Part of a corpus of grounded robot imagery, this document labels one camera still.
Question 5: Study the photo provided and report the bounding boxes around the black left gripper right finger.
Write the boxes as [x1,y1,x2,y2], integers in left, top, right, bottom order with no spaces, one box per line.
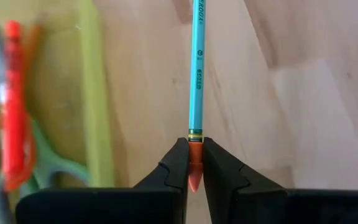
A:
[203,136,358,224]

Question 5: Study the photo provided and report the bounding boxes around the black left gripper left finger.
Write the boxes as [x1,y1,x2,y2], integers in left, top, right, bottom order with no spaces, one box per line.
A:
[16,137,190,224]

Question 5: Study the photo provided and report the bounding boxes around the translucent yellow-green pencil case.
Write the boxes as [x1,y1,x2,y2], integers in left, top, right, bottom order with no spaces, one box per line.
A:
[0,0,115,224]

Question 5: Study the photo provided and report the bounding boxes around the red ballpoint pen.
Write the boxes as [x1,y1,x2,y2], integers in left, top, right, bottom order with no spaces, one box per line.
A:
[0,20,37,192]

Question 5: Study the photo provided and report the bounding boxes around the teal pencil with orange eraser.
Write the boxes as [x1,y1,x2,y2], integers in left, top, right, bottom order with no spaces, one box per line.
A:
[187,0,207,193]

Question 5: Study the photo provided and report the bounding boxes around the green-handled scissors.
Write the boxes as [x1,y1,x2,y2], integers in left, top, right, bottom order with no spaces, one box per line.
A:
[0,19,90,224]

